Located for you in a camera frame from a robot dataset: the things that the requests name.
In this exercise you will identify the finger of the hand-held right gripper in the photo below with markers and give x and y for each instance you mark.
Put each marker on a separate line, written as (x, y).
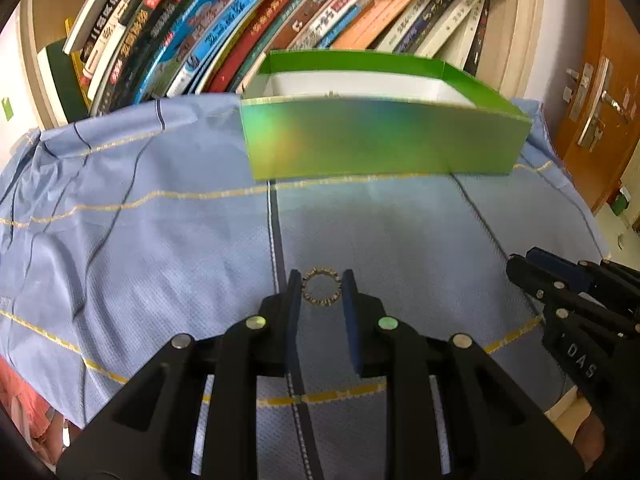
(530, 275)
(555, 265)

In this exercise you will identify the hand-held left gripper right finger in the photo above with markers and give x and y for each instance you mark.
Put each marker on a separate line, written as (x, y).
(350, 330)

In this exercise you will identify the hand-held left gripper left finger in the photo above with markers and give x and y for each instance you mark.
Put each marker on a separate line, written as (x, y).
(295, 322)

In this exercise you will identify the green cardboard box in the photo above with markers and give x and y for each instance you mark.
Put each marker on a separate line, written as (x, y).
(375, 140)

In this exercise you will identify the person's right hand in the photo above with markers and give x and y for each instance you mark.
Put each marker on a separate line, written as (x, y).
(585, 435)

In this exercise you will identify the small green container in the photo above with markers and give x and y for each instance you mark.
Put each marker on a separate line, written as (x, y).
(621, 202)

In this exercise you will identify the blue cloth with yellow stripes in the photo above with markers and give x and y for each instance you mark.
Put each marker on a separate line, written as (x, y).
(150, 260)

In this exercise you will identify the silver door latch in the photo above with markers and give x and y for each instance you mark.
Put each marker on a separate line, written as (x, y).
(580, 90)

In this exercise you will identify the wooden bookshelf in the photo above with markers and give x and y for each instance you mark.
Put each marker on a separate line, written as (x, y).
(520, 35)

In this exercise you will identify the orange wooden door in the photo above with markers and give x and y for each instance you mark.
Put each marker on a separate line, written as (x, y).
(600, 20)

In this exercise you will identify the red cloth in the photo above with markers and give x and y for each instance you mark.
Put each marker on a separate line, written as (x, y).
(25, 400)

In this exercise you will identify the row of books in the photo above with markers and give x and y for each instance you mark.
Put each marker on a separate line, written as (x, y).
(250, 15)

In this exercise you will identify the green wall sticker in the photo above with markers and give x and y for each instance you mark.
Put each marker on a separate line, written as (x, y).
(6, 109)

